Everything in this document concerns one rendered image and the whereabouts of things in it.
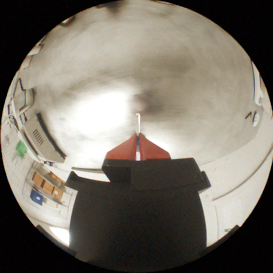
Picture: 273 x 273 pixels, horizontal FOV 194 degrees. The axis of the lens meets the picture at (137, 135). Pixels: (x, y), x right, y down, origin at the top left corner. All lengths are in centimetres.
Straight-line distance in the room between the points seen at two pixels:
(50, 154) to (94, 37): 31
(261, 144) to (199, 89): 106
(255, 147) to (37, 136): 145
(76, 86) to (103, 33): 10
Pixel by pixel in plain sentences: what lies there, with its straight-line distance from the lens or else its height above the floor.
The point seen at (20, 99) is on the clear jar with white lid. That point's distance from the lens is 30.
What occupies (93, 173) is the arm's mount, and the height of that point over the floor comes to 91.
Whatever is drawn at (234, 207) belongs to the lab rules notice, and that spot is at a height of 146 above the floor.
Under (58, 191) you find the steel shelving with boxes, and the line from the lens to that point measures 279.
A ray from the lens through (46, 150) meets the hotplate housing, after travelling 31.
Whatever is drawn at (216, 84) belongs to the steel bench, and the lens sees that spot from 20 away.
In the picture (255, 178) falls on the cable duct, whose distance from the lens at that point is 121.
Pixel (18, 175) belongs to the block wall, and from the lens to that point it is 279.
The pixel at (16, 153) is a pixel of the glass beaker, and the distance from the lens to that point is 31.
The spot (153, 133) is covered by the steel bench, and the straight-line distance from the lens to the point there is 16.
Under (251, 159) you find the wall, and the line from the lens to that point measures 122.
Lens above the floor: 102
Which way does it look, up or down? 52 degrees down
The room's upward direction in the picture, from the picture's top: 180 degrees clockwise
